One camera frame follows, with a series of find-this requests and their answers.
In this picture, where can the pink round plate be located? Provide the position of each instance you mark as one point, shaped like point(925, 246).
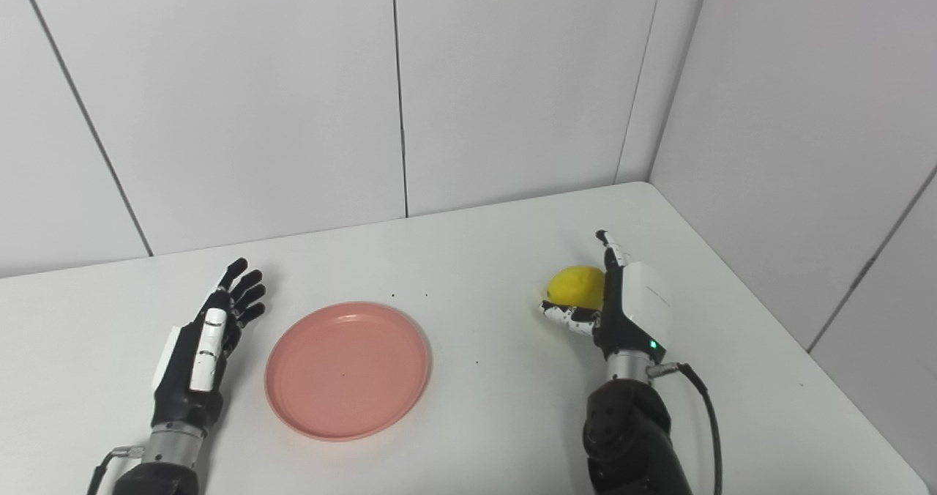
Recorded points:
point(348, 372)

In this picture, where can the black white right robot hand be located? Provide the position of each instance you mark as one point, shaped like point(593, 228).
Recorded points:
point(633, 312)

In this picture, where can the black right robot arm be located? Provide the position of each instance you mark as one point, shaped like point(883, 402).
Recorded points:
point(629, 436)

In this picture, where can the yellow lemon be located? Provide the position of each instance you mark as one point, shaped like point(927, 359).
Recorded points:
point(577, 287)

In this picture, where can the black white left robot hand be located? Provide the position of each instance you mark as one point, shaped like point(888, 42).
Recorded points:
point(179, 378)

